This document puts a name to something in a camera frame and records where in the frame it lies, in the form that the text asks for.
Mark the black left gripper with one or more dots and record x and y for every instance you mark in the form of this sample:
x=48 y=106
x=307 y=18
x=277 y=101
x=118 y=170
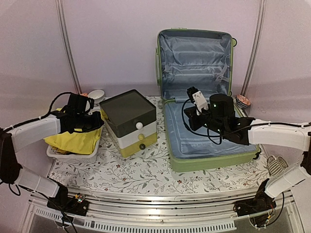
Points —
x=98 y=122

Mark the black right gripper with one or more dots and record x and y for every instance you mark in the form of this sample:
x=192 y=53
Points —
x=191 y=112

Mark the plain yellow garment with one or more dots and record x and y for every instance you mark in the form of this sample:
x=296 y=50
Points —
x=74 y=143

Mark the white plastic mesh basket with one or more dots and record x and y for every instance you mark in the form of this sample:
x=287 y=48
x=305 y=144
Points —
x=51 y=153

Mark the drawer cabinet with dark top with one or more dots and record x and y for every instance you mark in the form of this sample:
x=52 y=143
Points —
x=130 y=119

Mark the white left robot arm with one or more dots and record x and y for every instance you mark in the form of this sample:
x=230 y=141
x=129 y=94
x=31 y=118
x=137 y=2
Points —
x=22 y=159

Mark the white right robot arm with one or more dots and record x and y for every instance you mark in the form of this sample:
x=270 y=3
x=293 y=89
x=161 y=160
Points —
x=294 y=140

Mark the small white bowl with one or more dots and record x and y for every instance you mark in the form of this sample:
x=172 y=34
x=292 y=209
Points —
x=97 y=95

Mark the small patterned bowl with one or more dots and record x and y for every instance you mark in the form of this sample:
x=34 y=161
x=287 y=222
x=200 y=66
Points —
x=242 y=101

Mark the floral white tablecloth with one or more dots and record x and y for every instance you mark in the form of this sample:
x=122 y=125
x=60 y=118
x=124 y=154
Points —
x=149 y=172

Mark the aluminium front rail frame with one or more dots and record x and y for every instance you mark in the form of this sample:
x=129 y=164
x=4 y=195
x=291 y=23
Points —
x=176 y=213

